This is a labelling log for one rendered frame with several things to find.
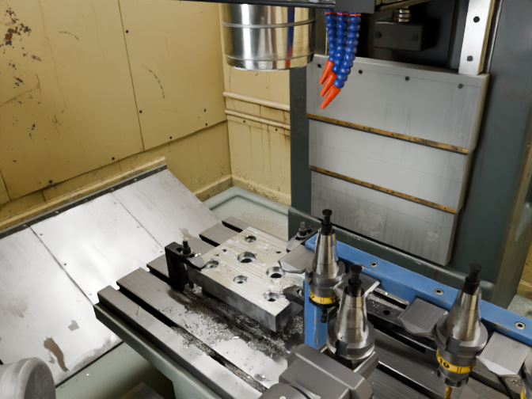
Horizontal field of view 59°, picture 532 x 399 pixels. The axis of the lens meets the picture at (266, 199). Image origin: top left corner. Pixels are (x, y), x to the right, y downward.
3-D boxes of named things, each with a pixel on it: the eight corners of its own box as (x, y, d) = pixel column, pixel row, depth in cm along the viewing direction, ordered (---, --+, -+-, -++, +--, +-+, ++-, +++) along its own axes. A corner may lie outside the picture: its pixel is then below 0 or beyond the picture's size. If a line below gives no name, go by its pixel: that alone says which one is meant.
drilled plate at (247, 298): (275, 332, 102) (275, 315, 100) (188, 280, 119) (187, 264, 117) (335, 280, 117) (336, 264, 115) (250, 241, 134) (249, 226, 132)
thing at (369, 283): (357, 308, 69) (357, 303, 69) (327, 293, 72) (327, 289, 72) (381, 284, 74) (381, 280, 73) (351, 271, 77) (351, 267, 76)
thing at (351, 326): (374, 327, 62) (378, 286, 59) (359, 347, 59) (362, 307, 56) (343, 314, 65) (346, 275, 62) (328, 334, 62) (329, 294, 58)
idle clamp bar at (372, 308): (452, 373, 96) (457, 350, 93) (339, 322, 110) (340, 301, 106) (460, 357, 99) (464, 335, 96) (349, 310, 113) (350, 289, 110)
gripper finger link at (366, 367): (372, 364, 65) (347, 393, 61) (374, 347, 64) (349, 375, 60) (382, 370, 64) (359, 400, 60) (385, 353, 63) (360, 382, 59)
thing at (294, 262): (298, 279, 76) (298, 275, 75) (273, 266, 79) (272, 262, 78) (323, 259, 80) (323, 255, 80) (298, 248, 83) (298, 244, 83)
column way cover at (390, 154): (447, 271, 125) (482, 77, 101) (305, 215, 154) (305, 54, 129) (454, 262, 128) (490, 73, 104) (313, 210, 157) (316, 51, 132)
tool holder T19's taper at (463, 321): (485, 327, 62) (495, 286, 59) (472, 346, 60) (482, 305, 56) (452, 313, 65) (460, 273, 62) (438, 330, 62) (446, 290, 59)
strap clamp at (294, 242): (294, 282, 123) (293, 234, 116) (284, 277, 125) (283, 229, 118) (323, 259, 132) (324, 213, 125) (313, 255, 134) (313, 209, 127)
